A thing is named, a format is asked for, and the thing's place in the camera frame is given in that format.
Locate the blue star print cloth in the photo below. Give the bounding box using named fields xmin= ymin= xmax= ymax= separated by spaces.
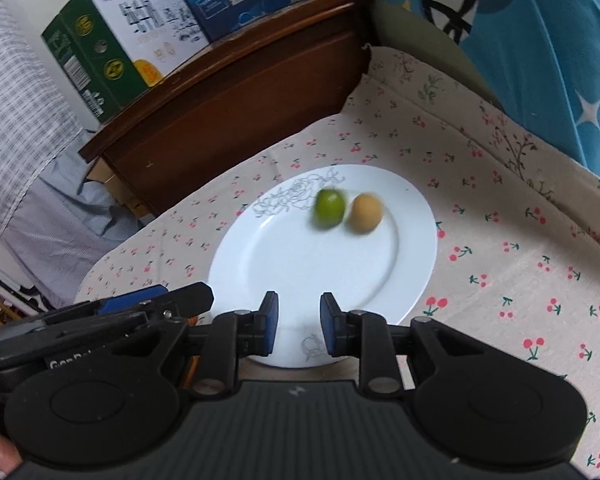
xmin=325 ymin=0 xmax=600 ymax=177

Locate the white panel with black handles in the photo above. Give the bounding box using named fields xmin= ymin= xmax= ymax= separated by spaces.
xmin=0 ymin=225 xmax=51 ymax=313

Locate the dark wooden headboard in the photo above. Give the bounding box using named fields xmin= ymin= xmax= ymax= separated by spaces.
xmin=78 ymin=0 xmax=374 ymax=217

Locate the brown cardboard box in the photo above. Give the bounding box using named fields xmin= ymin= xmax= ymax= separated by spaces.
xmin=86 ymin=157 xmax=157 ymax=219

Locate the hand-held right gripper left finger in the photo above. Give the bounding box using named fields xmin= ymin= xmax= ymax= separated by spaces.
xmin=122 ymin=290 xmax=280 ymax=398

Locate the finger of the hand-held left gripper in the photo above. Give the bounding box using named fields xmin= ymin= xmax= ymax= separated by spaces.
xmin=44 ymin=282 xmax=215 ymax=324

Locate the olive grey cushion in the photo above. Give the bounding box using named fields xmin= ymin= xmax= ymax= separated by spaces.
xmin=369 ymin=0 xmax=505 ymax=112

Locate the small green jujube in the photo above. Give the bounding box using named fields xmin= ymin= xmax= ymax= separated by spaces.
xmin=313 ymin=187 xmax=347 ymax=231

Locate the white checked cloth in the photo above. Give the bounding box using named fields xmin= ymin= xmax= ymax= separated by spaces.
xmin=0 ymin=0 xmax=83 ymax=233

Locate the cherry print tablecloth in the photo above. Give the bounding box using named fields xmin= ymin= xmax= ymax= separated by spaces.
xmin=74 ymin=45 xmax=600 ymax=477

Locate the brown longan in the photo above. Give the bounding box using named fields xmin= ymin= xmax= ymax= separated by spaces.
xmin=347 ymin=193 xmax=384 ymax=235

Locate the light blue checked cloth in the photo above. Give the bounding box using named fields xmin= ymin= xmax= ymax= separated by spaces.
xmin=2 ymin=130 xmax=148 ymax=308

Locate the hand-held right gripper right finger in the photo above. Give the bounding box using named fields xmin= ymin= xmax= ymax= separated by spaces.
xmin=320 ymin=292 xmax=486 ymax=397

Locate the white plate with line drawing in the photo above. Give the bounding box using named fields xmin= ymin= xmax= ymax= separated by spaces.
xmin=207 ymin=164 xmax=439 ymax=369

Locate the green and white cardboard box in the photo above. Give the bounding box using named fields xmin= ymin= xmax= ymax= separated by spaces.
xmin=41 ymin=0 xmax=212 ymax=126

